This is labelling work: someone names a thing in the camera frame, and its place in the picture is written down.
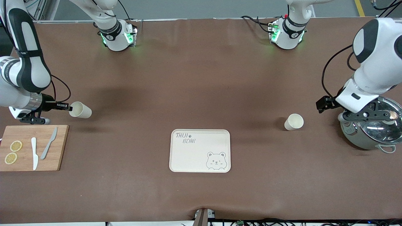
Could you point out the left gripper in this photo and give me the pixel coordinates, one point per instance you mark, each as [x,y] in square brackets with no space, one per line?
[326,102]

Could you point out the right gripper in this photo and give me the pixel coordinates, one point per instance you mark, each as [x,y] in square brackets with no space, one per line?
[48,105]

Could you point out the white plastic cup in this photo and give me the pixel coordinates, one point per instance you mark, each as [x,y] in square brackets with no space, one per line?
[83,111]
[293,122]

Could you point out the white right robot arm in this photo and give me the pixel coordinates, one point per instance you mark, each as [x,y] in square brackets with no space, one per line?
[28,62]

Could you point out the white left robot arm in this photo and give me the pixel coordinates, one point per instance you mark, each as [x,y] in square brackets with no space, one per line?
[383,56]

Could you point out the grey plastic knife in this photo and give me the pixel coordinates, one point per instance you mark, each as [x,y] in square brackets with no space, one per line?
[47,147]

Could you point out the wooden cutting board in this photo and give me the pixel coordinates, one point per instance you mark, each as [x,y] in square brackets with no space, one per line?
[25,133]

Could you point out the grey-green electric cooking pot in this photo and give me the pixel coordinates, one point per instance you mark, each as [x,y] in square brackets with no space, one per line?
[361,141]

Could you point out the white plastic knife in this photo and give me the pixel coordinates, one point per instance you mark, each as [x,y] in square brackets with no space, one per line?
[34,153]

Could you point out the glass pot lid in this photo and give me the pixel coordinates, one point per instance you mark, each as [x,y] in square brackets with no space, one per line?
[377,131]

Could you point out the yellow lemon slice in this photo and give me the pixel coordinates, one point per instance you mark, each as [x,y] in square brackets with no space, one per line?
[16,146]
[11,158]

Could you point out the cream tray with bear print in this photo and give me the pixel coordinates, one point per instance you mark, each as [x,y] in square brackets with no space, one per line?
[194,157]

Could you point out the metal table edge clamp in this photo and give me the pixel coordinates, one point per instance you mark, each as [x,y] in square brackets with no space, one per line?
[201,218]

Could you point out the aluminium frame profile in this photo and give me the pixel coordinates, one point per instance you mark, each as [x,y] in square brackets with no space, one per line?
[39,9]

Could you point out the silver table edge rail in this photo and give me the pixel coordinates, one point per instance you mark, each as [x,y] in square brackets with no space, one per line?
[188,19]

